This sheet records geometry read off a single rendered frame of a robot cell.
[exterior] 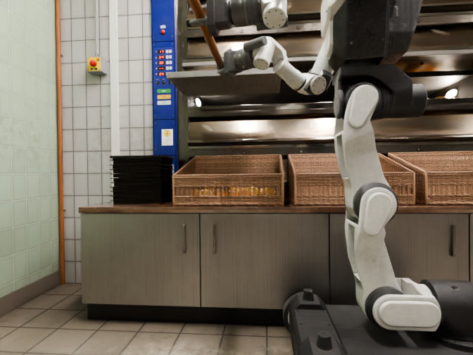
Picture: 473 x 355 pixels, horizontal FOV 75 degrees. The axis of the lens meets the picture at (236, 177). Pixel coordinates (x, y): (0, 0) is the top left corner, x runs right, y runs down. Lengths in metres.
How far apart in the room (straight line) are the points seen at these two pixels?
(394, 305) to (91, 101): 2.06
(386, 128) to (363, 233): 1.15
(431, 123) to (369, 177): 1.18
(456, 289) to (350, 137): 0.61
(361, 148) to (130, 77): 1.63
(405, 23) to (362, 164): 0.46
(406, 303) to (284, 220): 0.59
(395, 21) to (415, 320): 0.94
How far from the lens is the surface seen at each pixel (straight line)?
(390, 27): 1.18
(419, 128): 2.21
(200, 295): 1.60
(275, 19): 0.97
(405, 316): 1.20
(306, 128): 2.02
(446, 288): 1.29
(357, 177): 1.11
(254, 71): 1.52
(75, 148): 2.37
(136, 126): 2.18
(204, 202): 1.53
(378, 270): 1.18
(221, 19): 1.01
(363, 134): 1.10
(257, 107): 2.03
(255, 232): 1.47
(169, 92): 2.12
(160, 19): 2.30
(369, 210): 1.08
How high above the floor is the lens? 0.73
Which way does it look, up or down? 1 degrees down
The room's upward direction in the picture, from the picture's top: 1 degrees counter-clockwise
